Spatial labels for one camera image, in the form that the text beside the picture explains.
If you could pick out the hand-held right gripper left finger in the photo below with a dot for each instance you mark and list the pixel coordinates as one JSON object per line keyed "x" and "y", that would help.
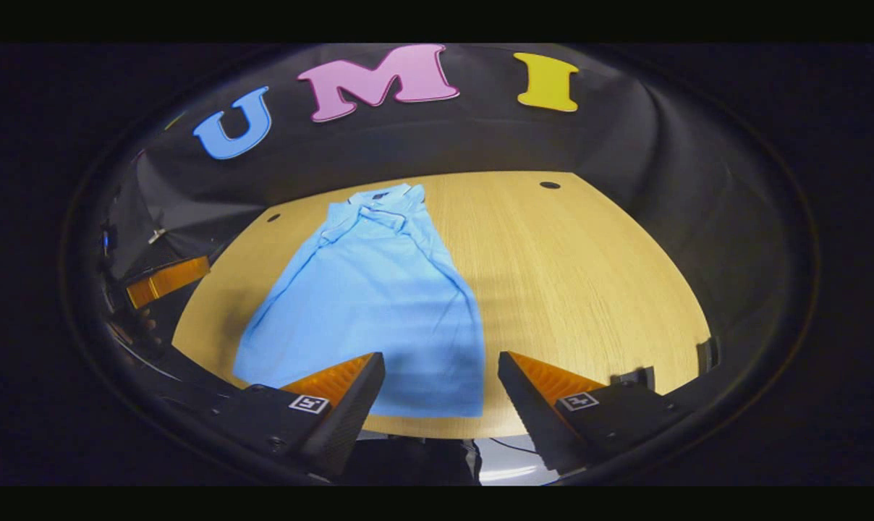
{"x": 354, "y": 412}

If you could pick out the black backdrop cloth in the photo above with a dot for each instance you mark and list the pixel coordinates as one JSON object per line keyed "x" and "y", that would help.
{"x": 480, "y": 137}

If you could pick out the small metal cloth clip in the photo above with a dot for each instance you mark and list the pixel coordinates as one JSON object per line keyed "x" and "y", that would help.
{"x": 156, "y": 235}

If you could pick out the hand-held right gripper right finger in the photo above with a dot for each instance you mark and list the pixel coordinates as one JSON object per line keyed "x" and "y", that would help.
{"x": 527, "y": 405}

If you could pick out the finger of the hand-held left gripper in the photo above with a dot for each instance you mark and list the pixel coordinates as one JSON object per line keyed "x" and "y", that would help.
{"x": 166, "y": 282}

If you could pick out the light blue T-shirt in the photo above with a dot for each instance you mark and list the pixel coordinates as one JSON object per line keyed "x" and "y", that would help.
{"x": 365, "y": 304}

